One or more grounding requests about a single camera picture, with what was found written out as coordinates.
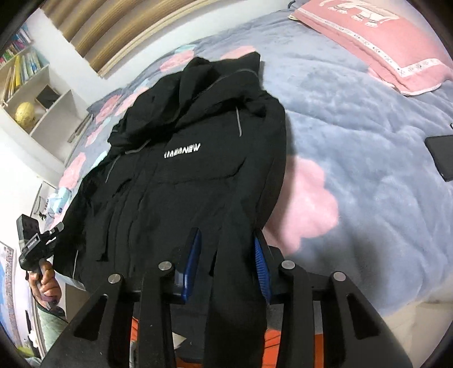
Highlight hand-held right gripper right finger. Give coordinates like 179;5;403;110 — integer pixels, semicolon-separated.
252;230;414;368

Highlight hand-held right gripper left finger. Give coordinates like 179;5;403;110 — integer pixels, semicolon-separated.
40;228;204;368

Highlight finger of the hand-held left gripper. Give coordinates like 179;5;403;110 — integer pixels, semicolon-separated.
44;222;65;245

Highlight black hooded jacket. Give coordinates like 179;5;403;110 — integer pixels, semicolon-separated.
53;51;287;368

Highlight person's left hand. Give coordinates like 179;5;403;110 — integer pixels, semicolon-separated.
31;259;61;309

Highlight blue white tissue pack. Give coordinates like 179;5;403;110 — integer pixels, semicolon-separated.
48;187;76;218

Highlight orange object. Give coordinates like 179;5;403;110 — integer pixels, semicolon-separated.
129;315;319;358

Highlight golden globe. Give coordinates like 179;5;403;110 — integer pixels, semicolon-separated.
15;102;36;125

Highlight white bookshelf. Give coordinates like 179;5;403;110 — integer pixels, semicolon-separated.
0;26;93;167

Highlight black box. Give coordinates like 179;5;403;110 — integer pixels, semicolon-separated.
35;87;60;111

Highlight grey pink floral blanket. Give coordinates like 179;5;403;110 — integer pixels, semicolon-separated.
53;0;453;312

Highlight row of yellow leaning books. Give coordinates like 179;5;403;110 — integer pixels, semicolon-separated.
3;51;50;104

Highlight row of thin colourful books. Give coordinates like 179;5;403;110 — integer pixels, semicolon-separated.
0;28;33;65

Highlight black phone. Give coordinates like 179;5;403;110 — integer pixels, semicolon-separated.
425;134;453;183

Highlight pink pillow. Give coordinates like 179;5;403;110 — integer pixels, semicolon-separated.
288;0;453;96

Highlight wall poster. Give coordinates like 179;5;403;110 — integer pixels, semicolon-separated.
0;241;18;340

